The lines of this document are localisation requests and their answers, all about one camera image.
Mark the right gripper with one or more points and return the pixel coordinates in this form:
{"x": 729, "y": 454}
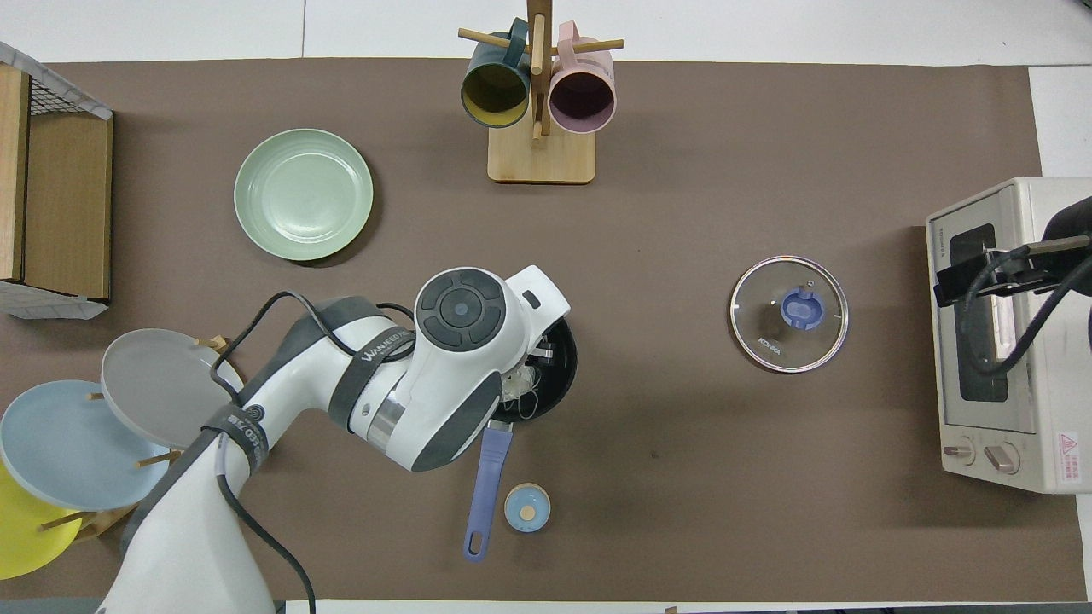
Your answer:
{"x": 1073, "y": 226}

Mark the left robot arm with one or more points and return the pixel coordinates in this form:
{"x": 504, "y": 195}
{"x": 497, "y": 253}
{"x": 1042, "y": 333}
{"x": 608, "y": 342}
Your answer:
{"x": 452, "y": 358}

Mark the glass pot lid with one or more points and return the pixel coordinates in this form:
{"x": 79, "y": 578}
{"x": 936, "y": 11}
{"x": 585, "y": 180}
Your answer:
{"x": 768, "y": 290}

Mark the white vermicelli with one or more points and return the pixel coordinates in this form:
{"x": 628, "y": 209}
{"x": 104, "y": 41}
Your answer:
{"x": 522, "y": 394}

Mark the light green plate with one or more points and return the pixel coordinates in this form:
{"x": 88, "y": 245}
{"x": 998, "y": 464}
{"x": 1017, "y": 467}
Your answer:
{"x": 303, "y": 194}

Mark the grey plate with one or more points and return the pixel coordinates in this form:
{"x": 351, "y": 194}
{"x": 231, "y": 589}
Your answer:
{"x": 153, "y": 384}

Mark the wooden plate rack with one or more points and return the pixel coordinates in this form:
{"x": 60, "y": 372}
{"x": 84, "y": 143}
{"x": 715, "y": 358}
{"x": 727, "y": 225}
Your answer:
{"x": 102, "y": 520}

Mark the light blue plate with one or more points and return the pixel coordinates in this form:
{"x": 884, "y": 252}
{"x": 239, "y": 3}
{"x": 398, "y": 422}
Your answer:
{"x": 68, "y": 443}

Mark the yellow plate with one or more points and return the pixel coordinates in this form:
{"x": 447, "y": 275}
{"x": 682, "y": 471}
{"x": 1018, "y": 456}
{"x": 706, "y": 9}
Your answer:
{"x": 26, "y": 537}

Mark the beige toaster oven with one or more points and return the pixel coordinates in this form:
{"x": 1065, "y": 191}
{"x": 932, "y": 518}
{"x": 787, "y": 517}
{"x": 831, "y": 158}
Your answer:
{"x": 955, "y": 409}

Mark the pink mug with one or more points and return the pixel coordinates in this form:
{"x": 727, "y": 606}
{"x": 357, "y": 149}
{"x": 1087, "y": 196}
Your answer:
{"x": 582, "y": 98}

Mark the wooden mug rack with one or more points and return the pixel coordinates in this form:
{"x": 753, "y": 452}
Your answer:
{"x": 542, "y": 162}

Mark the dark teal mug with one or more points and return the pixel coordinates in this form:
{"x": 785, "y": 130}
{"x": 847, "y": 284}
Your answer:
{"x": 495, "y": 89}

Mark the small blue round jar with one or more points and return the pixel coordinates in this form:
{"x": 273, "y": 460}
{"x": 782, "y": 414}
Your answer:
{"x": 527, "y": 508}

